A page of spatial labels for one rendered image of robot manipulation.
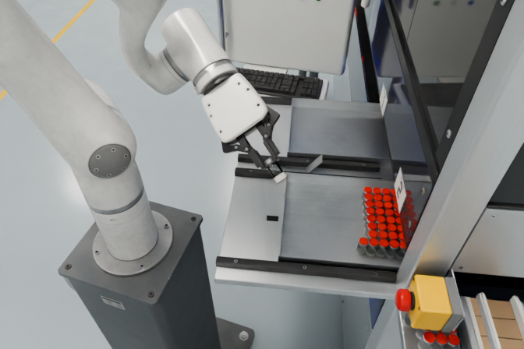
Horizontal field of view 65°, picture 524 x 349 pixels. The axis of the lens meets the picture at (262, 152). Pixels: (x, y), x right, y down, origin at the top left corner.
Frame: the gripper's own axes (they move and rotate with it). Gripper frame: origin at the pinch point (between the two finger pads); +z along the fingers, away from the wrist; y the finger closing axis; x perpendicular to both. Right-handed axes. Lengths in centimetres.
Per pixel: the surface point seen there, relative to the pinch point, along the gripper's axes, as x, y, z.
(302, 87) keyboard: 79, 15, -29
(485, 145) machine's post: -10.7, 27.6, 18.2
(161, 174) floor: 145, -77, -53
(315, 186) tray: 40.0, 1.2, 7.2
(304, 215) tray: 32.9, -4.6, 12.2
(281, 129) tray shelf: 54, 1, -14
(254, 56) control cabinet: 87, 6, -53
